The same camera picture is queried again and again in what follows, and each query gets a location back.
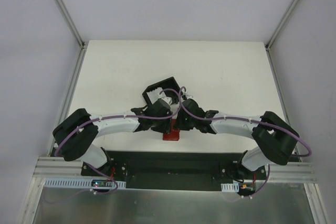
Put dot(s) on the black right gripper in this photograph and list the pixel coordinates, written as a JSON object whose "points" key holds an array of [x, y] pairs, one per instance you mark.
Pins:
{"points": [[181, 124]]}

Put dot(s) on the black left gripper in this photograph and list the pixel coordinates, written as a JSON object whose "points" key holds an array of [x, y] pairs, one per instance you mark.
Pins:
{"points": [[166, 126]]}

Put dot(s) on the red leather card holder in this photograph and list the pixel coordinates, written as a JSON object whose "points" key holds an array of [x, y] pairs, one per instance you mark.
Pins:
{"points": [[173, 135]]}

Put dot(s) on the black card box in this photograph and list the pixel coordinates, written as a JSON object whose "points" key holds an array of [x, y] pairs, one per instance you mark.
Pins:
{"points": [[161, 89]]}

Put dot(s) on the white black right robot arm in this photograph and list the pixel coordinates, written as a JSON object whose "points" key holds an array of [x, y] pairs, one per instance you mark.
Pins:
{"points": [[275, 139]]}

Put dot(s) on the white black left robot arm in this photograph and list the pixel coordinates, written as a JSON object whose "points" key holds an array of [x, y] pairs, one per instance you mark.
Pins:
{"points": [[75, 135]]}

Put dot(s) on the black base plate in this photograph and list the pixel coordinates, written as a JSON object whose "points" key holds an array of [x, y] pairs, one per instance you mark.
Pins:
{"points": [[179, 171]]}

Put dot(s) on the right white cable duct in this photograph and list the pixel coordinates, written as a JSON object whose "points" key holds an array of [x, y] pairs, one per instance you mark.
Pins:
{"points": [[230, 187]]}

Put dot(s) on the white cable duct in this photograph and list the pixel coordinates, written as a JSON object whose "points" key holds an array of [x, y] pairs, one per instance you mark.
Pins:
{"points": [[84, 183], [230, 187]]}

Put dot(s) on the aluminium front rail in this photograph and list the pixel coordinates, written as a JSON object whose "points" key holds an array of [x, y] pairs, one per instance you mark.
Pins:
{"points": [[57, 167]]}

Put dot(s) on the left white cable duct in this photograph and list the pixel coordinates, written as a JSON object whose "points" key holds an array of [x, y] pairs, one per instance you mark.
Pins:
{"points": [[84, 183]]}

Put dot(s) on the left aluminium frame post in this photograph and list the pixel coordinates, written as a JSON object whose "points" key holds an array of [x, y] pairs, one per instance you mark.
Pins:
{"points": [[69, 22]]}

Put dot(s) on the aluminium frame post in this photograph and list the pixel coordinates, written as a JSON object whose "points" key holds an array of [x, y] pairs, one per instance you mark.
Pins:
{"points": [[69, 22], [282, 23]]}

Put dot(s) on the right aluminium frame post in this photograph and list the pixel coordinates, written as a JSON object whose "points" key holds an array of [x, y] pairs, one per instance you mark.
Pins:
{"points": [[282, 23]]}

